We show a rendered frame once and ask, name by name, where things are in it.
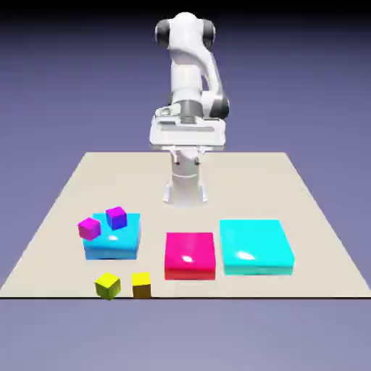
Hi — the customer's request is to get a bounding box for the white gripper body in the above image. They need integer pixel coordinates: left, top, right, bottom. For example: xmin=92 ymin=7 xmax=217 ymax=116
xmin=149 ymin=115 xmax=228 ymax=152

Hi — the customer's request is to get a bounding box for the small purple cube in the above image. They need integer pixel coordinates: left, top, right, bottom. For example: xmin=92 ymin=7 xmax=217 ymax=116
xmin=105 ymin=206 xmax=128 ymax=231

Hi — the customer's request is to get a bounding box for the small magenta cube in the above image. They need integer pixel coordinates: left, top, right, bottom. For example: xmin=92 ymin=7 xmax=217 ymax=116
xmin=77 ymin=217 xmax=102 ymax=242

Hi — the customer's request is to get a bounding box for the small yellow cube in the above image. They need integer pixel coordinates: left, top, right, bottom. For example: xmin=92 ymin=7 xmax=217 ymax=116
xmin=131 ymin=272 xmax=152 ymax=299

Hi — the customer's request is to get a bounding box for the small yellow-green cube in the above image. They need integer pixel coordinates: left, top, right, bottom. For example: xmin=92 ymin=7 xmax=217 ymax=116
xmin=94 ymin=272 xmax=122 ymax=301

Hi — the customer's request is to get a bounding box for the large pink box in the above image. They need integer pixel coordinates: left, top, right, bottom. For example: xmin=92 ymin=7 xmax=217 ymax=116
xmin=164 ymin=231 xmax=217 ymax=281

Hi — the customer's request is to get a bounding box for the large blue box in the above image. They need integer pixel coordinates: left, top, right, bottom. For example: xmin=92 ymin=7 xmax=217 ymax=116
xmin=82 ymin=212 xmax=142 ymax=261

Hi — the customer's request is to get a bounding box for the large cyan box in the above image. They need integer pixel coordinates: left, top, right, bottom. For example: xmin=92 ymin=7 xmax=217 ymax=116
xmin=219 ymin=219 xmax=296 ymax=277

